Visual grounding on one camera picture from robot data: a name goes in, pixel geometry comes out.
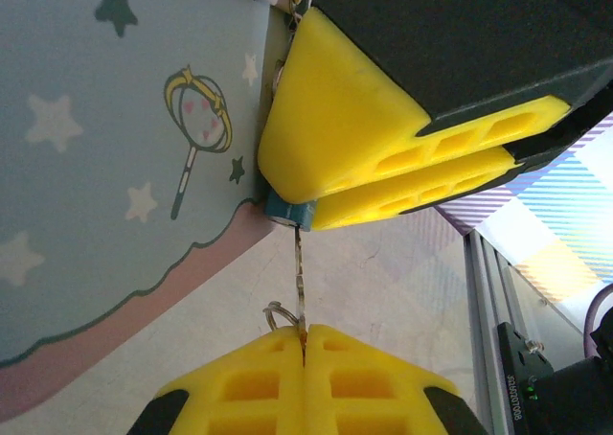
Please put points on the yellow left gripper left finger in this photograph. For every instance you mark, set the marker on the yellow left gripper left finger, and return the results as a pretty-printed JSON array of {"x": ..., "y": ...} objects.
[{"x": 249, "y": 392}]

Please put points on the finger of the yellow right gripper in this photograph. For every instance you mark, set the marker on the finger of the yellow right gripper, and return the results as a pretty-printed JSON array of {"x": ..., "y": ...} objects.
[
  {"x": 330, "y": 119},
  {"x": 407, "y": 193}
]

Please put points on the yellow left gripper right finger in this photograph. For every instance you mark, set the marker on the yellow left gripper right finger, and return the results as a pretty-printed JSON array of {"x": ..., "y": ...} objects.
[{"x": 373, "y": 392}]

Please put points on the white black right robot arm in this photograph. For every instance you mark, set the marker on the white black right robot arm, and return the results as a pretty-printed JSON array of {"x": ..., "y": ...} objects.
[{"x": 579, "y": 396}]

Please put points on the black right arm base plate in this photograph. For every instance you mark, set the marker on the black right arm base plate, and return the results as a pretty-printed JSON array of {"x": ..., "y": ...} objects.
[{"x": 522, "y": 373}]

